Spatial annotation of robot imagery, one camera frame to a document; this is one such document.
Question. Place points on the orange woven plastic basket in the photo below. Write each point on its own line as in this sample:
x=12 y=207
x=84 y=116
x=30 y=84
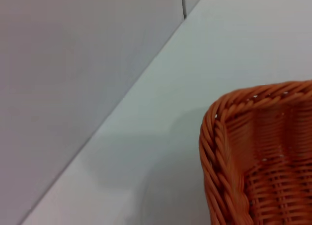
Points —
x=268 y=161

